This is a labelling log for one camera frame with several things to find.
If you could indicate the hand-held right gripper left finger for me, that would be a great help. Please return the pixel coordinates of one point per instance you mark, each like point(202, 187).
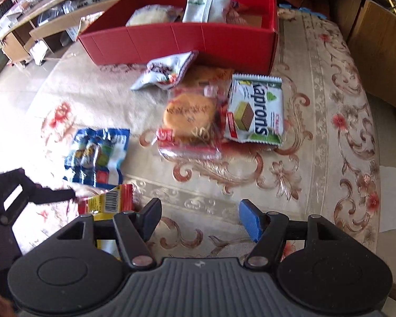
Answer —
point(150, 219)

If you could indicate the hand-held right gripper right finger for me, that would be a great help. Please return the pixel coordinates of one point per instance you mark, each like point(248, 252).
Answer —
point(250, 219)

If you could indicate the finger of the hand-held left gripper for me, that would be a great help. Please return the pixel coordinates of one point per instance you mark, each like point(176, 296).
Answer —
point(52, 194)

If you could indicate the yellow red snack packet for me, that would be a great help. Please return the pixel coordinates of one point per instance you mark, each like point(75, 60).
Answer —
point(105, 201)

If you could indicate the blue wafer packet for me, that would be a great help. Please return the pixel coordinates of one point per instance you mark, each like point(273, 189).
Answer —
point(95, 155)

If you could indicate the green wafer packet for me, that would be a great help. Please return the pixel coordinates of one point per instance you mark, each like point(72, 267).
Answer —
point(250, 112)

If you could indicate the orange bread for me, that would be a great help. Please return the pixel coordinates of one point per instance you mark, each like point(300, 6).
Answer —
point(188, 112)

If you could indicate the grey patterned snack packet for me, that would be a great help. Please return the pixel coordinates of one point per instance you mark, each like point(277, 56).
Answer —
point(165, 71)

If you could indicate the gold snack packet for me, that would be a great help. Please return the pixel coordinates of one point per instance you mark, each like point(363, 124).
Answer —
point(213, 74)

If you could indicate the red cardboard box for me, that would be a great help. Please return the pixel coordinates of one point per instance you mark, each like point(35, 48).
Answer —
point(184, 44)

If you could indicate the white green snack packet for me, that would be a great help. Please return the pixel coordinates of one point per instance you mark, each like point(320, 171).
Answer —
point(201, 6)

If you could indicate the floral tablecloth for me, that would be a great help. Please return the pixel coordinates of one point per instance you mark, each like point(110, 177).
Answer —
point(316, 138)

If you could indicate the white paper sheet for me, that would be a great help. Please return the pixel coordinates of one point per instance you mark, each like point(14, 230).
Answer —
point(391, 201)

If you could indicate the wooden television stand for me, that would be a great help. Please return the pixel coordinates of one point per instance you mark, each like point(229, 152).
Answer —
point(52, 10)

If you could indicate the wooden cabinet door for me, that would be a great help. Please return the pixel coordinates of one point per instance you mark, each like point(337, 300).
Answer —
point(379, 52)

